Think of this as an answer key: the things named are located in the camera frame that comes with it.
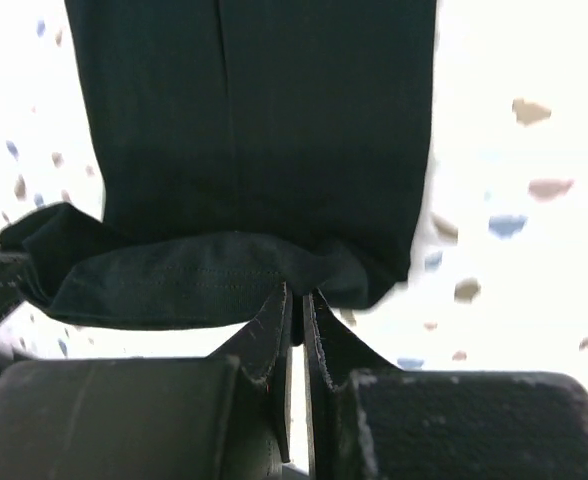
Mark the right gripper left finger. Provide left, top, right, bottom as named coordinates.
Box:
left=0, top=286, right=293, bottom=480

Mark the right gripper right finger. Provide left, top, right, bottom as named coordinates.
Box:
left=301, top=293, right=588, bottom=480

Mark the black t shirt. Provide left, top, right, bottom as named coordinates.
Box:
left=0, top=0, right=437, bottom=330

